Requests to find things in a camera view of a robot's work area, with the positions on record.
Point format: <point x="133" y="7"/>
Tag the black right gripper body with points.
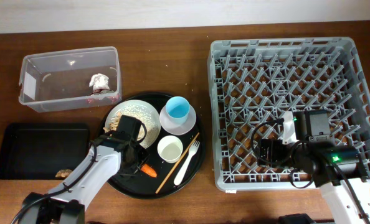
<point x="280" y="155"/>

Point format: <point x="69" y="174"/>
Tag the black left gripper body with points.
<point x="141" y="156"/>

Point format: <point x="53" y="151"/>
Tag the orange carrot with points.
<point x="149" y="170"/>

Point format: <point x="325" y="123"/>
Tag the cream plastic cup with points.
<point x="170" y="149"/>

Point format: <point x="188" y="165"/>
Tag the red snack wrapper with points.
<point x="102" y="92"/>

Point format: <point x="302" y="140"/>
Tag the brown round cookie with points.
<point x="62" y="174"/>

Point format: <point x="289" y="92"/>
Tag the white tissue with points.
<point x="99" y="82"/>

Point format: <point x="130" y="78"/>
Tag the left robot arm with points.
<point x="112" y="153"/>

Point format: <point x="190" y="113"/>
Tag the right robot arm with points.
<point x="337" y="171"/>

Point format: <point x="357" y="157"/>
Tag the grey dishwasher rack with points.
<point x="254" y="81"/>

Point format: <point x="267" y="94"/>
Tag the clear plastic waste bin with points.
<point x="57" y="81"/>

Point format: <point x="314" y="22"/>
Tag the round black serving tray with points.
<point x="142" y="186"/>

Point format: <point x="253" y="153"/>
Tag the grey plate with food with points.
<point x="140" y="110"/>

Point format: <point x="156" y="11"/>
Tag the wooden chopstick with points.
<point x="185" y="153"/>

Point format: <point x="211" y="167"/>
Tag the pink shallow bowl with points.
<point x="177" y="129"/>

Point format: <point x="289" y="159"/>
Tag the white plastic fork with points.
<point x="191" y="152"/>

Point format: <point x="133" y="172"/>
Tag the light blue plastic cup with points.
<point x="178" y="109"/>

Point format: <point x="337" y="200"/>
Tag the black rectangular tray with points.
<point x="37" y="151"/>

